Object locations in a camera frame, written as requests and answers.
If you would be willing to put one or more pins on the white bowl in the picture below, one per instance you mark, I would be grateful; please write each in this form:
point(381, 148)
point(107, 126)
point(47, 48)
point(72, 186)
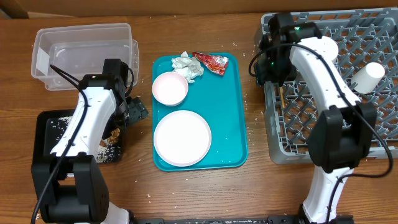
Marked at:
point(329, 49)
point(170, 88)

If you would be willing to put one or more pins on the large white plate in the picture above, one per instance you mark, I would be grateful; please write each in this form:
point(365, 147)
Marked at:
point(182, 138)

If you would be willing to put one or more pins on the teal serving tray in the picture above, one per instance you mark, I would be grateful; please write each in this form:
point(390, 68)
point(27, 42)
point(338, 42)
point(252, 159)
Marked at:
point(218, 99)

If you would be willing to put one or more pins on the pile of white rice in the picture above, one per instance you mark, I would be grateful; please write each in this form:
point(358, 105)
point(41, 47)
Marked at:
point(55, 128)

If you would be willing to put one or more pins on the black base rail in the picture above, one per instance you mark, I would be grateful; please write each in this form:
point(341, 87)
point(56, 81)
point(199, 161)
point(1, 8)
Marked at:
point(278, 219)

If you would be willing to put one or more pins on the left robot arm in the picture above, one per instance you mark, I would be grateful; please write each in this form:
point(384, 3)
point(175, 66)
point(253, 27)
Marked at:
point(68, 183)

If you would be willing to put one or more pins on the wooden chopstick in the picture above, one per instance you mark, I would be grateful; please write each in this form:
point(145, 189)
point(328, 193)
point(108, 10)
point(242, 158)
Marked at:
point(281, 97)

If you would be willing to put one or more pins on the brown food scrap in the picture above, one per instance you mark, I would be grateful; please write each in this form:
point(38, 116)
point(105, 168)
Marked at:
point(114, 137)

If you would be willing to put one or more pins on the clear plastic bin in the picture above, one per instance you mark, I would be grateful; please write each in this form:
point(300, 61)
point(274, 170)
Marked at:
point(81, 50)

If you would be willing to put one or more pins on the black plastic tray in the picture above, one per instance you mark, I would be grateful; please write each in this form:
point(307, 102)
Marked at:
point(42, 118)

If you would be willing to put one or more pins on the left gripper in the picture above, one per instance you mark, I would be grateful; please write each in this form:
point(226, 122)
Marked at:
point(137, 110)

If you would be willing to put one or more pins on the red snack wrapper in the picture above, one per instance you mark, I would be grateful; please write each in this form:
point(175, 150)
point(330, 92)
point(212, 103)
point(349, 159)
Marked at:
point(215, 63)

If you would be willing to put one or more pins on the small white cup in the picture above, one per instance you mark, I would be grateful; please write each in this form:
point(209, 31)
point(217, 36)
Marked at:
point(368, 77)

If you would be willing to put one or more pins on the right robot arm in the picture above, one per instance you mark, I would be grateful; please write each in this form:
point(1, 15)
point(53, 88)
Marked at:
point(344, 129)

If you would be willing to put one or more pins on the grey dishwasher rack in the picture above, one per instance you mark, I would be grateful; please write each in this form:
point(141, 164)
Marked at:
point(363, 36)

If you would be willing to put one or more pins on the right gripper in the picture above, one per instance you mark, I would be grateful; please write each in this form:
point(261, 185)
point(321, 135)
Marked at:
point(264, 76)

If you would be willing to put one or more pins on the crumpled white napkin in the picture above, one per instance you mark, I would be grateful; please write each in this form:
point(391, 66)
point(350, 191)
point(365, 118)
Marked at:
point(188, 67)

